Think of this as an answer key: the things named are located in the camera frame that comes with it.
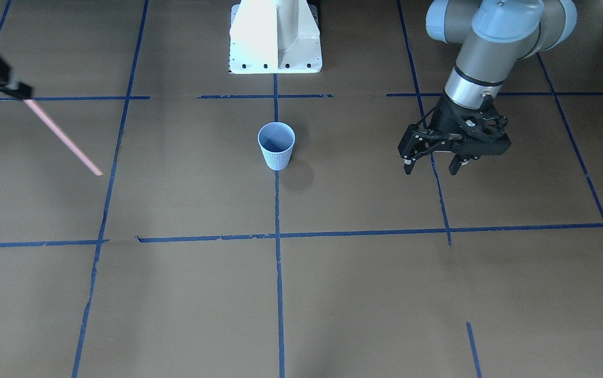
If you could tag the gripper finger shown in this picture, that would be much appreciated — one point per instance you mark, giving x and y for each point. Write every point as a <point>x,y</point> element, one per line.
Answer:
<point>409,163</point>
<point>456,164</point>

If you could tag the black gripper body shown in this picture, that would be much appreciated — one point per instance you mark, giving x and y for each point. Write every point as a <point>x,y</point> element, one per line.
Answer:
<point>445,120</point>

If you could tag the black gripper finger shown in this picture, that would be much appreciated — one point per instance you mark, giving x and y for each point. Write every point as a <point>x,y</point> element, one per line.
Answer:
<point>22,91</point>

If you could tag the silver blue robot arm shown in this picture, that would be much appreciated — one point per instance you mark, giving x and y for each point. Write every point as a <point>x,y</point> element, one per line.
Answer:
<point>494,35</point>

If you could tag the blue ribbed paper cup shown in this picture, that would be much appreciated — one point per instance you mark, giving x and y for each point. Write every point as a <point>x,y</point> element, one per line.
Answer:
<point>276,140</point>

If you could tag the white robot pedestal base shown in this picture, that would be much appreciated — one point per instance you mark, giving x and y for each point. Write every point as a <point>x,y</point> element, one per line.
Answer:
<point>275,37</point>

